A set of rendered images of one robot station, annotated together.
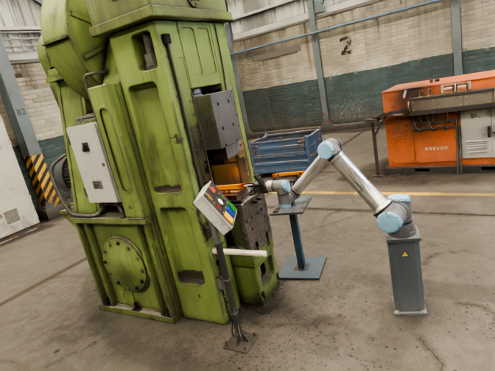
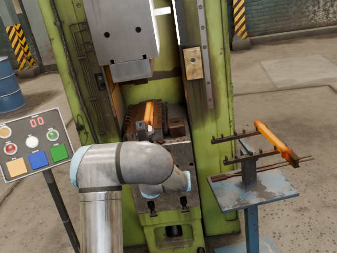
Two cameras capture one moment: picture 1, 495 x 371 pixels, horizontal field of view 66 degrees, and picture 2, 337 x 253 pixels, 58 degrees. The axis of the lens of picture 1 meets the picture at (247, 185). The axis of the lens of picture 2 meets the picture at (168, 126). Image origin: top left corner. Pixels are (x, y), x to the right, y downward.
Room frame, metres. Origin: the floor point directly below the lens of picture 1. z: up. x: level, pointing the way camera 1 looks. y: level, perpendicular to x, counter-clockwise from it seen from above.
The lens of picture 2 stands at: (2.34, -1.33, 1.70)
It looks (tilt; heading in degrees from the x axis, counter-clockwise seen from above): 26 degrees down; 62
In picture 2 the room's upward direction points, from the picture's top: 10 degrees counter-clockwise
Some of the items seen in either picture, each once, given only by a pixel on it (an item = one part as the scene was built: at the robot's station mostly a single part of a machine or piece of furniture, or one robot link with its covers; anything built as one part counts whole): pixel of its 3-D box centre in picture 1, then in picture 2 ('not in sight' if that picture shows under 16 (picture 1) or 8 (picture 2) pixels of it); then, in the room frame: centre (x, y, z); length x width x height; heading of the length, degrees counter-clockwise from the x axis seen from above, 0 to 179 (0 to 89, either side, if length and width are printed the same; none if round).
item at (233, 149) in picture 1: (211, 152); (134, 60); (3.04, 0.23, 1.32); 0.42 x 0.20 x 0.10; 58
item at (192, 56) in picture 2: (239, 147); (193, 64); (3.26, 0.00, 1.27); 0.09 x 0.02 x 0.17; 148
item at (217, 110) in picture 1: (207, 121); (133, 12); (3.07, 0.21, 1.56); 0.42 x 0.39 x 0.40; 58
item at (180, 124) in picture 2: not in sight; (176, 127); (3.11, 0.01, 0.95); 0.12 x 0.08 x 0.06; 58
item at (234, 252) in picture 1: (239, 252); not in sight; (2.59, 0.16, 0.62); 0.44 x 0.05 x 0.05; 58
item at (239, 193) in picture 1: (220, 193); (146, 119); (3.04, 0.23, 0.96); 0.42 x 0.20 x 0.09; 58
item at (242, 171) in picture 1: (225, 160); (202, 71); (3.44, 0.16, 1.15); 0.44 x 0.26 x 2.30; 58
